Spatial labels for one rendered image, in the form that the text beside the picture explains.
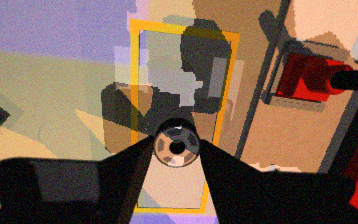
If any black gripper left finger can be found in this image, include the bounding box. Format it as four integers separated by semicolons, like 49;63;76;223
0;136;154;224

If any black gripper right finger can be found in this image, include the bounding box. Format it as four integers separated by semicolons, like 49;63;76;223
200;139;356;224

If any orange rectangular outline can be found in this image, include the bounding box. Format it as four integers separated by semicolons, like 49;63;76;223
131;19;240;213

